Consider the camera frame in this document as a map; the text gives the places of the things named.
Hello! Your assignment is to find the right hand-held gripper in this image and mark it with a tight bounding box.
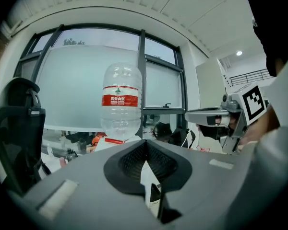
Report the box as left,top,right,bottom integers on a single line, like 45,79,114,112
184,84,269,155

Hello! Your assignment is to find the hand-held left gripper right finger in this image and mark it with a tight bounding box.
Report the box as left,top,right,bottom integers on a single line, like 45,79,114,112
147,139,255,230

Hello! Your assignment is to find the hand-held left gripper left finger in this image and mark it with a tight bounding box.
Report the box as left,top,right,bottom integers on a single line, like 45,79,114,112
23,139,164,230

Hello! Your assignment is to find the person's right forearm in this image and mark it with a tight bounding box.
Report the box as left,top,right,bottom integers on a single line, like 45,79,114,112
237,104,281,151

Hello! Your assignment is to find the clear water bottle red label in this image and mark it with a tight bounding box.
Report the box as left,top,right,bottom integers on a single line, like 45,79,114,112
100,62,143,141

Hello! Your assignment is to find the person's right hand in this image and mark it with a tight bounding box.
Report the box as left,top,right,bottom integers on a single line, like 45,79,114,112
215,115,240,132

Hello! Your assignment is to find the black backpack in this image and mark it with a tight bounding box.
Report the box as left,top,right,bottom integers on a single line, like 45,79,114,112
169,127,196,148

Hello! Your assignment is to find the white cabinet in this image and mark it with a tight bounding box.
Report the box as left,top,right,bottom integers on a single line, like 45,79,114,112
195,57,231,110

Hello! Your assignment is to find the orange object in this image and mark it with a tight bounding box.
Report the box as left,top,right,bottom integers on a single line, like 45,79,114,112
91,132,108,147

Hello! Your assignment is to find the metal railing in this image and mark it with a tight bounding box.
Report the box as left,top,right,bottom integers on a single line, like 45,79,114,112
229,68,272,87

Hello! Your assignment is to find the dark framed window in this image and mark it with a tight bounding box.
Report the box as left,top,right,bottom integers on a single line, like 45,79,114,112
13,23,188,143

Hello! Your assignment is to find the black mesh office chair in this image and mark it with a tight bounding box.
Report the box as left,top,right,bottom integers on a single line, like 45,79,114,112
0,77,51,197

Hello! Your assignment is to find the white cable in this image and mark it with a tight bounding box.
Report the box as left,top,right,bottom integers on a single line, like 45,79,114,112
181,128,191,148

